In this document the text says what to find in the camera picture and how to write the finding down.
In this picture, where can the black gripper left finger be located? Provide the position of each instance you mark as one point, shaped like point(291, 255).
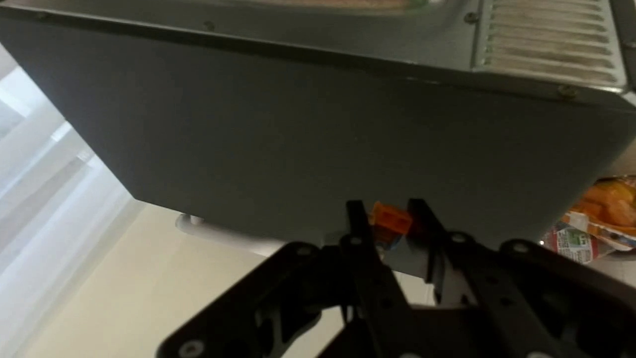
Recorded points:
point(299, 305)

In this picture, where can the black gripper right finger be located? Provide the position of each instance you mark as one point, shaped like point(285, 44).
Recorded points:
point(530, 305)

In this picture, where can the small orange blue block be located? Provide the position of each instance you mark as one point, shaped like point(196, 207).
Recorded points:
point(390, 219)

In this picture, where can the large orange snack bag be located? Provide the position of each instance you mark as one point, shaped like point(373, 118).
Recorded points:
point(609, 205)

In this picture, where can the white desk with black legs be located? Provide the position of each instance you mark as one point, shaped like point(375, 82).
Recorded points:
point(166, 285)

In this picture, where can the black silver toaster oven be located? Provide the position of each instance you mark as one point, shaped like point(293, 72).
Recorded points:
point(299, 132)

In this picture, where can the sheer white curtain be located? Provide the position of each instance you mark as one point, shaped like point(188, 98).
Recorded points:
point(41, 199)

